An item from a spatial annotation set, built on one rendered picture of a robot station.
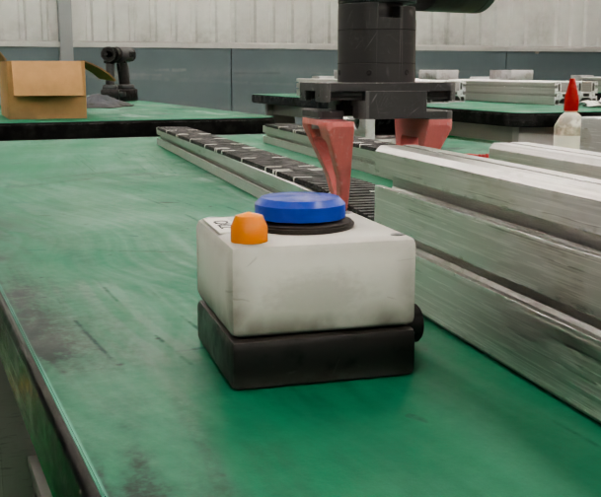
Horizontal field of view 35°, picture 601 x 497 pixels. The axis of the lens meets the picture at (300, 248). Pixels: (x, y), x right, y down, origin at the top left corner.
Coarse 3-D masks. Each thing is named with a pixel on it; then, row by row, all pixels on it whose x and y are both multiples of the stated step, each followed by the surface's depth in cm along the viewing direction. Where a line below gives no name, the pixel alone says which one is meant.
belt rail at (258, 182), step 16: (160, 144) 163; (176, 144) 151; (192, 144) 132; (192, 160) 133; (208, 160) 125; (224, 160) 112; (224, 176) 113; (240, 176) 108; (256, 176) 97; (272, 176) 91; (256, 192) 98; (272, 192) 94
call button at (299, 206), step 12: (276, 192) 44; (288, 192) 43; (300, 192) 43; (312, 192) 44; (264, 204) 41; (276, 204) 41; (288, 204) 41; (300, 204) 41; (312, 204) 41; (324, 204) 41; (336, 204) 41; (264, 216) 41; (276, 216) 41; (288, 216) 41; (300, 216) 40; (312, 216) 41; (324, 216) 41; (336, 216) 41
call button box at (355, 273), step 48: (288, 240) 39; (336, 240) 39; (384, 240) 40; (240, 288) 38; (288, 288) 39; (336, 288) 39; (384, 288) 40; (240, 336) 39; (288, 336) 39; (336, 336) 40; (384, 336) 40; (240, 384) 39; (288, 384) 39
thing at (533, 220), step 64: (384, 192) 55; (448, 192) 49; (512, 192) 40; (576, 192) 36; (448, 256) 49; (512, 256) 41; (576, 256) 36; (448, 320) 47; (512, 320) 41; (576, 320) 38; (576, 384) 36
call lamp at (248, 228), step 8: (240, 216) 38; (248, 216) 38; (256, 216) 38; (232, 224) 39; (240, 224) 38; (248, 224) 38; (256, 224) 38; (264, 224) 39; (232, 232) 38; (240, 232) 38; (248, 232) 38; (256, 232) 38; (264, 232) 38; (232, 240) 39; (240, 240) 38; (248, 240) 38; (256, 240) 38; (264, 240) 39
